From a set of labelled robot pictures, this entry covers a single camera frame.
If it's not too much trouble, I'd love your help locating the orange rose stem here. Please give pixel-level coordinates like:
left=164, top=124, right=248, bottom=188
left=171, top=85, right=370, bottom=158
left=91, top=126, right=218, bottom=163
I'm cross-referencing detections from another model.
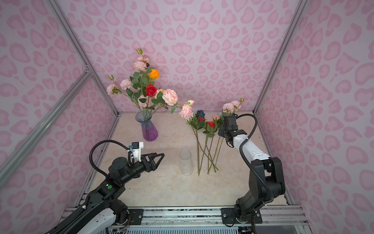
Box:
left=130, top=68, right=159, bottom=111

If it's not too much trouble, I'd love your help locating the pink peony branch with bud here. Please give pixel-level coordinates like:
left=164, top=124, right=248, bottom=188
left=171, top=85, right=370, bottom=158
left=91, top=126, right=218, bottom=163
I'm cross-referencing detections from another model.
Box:
left=106, top=76, right=140, bottom=109

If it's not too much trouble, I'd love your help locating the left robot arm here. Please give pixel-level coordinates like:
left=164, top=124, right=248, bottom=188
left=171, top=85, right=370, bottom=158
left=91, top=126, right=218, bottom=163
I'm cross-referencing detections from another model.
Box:
left=47, top=153, right=165, bottom=234

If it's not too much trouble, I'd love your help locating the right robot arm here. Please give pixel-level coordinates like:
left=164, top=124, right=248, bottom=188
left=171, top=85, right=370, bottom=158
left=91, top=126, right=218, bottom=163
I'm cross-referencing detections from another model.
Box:
left=219, top=114, right=285, bottom=227

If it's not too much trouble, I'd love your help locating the right black corrugated cable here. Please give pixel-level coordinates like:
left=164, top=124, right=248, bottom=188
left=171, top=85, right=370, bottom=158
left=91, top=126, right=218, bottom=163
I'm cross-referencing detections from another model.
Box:
left=236, top=113, right=275, bottom=205

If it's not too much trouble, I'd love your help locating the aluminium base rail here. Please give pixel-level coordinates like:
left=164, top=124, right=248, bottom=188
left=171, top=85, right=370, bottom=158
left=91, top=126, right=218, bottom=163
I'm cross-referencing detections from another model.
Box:
left=78, top=205, right=311, bottom=234

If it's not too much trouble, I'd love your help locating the left aluminium frame strut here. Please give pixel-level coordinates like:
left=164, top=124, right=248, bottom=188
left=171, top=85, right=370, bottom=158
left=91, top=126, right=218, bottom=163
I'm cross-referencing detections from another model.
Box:
left=45, top=0, right=119, bottom=117

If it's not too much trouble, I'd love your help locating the black corrugated cable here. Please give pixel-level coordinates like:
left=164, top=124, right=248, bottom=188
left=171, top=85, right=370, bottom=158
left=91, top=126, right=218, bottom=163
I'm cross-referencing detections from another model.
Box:
left=236, top=113, right=275, bottom=205
left=89, top=139, right=131, bottom=177

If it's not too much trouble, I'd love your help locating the left black corrugated cable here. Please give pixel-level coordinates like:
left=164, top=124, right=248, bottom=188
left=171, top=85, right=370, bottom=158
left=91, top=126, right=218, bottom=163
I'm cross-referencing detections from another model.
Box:
left=89, top=139, right=131, bottom=177

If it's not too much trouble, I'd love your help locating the small pink peony sprig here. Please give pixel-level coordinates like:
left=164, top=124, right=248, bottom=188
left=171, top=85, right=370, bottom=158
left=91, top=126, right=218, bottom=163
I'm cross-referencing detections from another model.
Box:
left=133, top=48, right=150, bottom=72

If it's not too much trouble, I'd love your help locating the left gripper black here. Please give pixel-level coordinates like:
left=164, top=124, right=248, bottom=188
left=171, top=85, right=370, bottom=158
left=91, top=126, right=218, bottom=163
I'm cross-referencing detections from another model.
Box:
left=120, top=152, right=164, bottom=186

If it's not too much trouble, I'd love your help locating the right aluminium frame strut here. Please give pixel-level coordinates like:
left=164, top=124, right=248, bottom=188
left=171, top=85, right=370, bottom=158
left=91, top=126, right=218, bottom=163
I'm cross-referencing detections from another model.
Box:
left=253, top=0, right=310, bottom=115

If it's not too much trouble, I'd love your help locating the large red rose stem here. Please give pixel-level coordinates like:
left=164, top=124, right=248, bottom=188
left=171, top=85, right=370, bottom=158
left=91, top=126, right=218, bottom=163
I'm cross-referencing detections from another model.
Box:
left=145, top=84, right=159, bottom=112

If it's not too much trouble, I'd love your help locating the clear glass cylinder vase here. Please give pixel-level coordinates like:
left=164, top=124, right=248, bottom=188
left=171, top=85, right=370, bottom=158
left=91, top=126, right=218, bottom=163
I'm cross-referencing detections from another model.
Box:
left=179, top=149, right=194, bottom=176

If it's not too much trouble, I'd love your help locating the purple glass vase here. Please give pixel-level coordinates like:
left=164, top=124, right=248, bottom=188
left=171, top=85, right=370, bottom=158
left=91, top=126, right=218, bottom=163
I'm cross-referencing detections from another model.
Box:
left=135, top=111, right=158, bottom=141

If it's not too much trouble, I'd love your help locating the diagonal aluminium frame strut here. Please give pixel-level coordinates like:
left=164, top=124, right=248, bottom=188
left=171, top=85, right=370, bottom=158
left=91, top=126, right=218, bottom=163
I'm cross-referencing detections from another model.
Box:
left=1, top=69, right=92, bottom=188

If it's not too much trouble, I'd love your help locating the small mixed roses spray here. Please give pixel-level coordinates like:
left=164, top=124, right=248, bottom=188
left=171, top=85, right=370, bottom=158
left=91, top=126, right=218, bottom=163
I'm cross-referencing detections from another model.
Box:
left=212, top=97, right=244, bottom=120

